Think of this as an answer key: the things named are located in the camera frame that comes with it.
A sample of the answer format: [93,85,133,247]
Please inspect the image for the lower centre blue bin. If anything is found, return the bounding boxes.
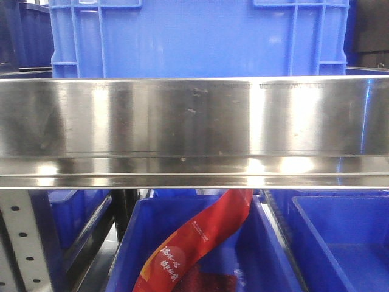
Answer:
[106,189,301,291]

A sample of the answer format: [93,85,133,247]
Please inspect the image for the white perforated shelf upright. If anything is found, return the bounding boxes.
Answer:
[1,190,52,291]

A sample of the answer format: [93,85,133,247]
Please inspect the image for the red printed bag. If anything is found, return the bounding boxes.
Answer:
[133,189,253,291]

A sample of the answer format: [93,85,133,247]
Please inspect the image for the stainless steel shelf rail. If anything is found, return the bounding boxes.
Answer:
[1,76,388,189]

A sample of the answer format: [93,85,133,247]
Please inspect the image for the lower right blue bin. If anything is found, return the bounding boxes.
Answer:
[268,189,388,291]

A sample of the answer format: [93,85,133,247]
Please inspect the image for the lower left blue bin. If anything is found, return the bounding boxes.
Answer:
[30,189,110,249]

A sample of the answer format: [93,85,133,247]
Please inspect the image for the blue bin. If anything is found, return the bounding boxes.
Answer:
[268,189,388,291]
[106,189,301,291]
[30,189,110,249]

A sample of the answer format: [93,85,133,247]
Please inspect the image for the blue crate on shelf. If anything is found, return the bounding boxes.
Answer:
[49,0,349,78]

